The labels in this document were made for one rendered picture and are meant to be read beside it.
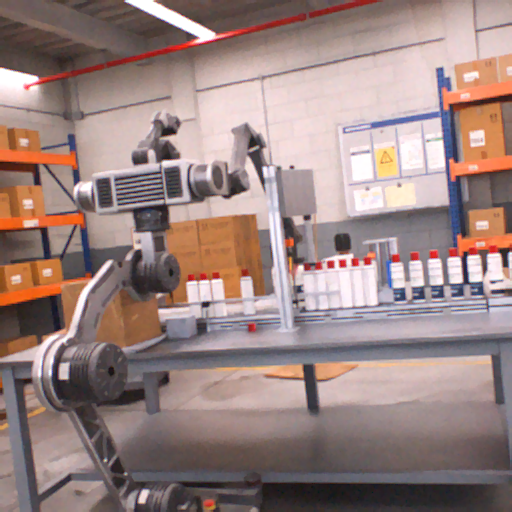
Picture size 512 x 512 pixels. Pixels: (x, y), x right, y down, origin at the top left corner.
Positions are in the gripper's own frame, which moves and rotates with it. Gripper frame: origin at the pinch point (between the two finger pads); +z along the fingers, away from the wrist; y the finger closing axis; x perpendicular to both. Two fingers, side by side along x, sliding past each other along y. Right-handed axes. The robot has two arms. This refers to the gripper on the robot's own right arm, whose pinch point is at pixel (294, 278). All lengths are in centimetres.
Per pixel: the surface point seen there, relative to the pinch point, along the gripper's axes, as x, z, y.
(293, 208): 21.3, -30.1, -8.7
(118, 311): 50, 2, 59
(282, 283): 22.0, -0.5, -0.9
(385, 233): -443, 0, 11
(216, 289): 9.4, 1.0, 33.1
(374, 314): 11.5, 16.2, -35.0
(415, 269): 8, 0, -53
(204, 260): -308, 3, 171
